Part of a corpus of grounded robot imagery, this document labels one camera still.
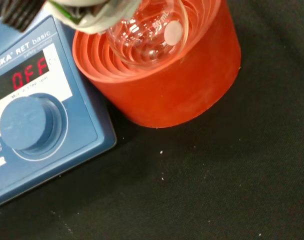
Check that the heater with blue base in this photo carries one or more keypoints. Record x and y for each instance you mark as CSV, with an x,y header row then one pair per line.
x,y
74,105

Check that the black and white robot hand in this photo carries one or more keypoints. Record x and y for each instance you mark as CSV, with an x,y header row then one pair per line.
x,y
97,17

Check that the black bench cloth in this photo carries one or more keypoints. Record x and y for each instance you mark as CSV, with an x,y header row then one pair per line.
x,y
192,187

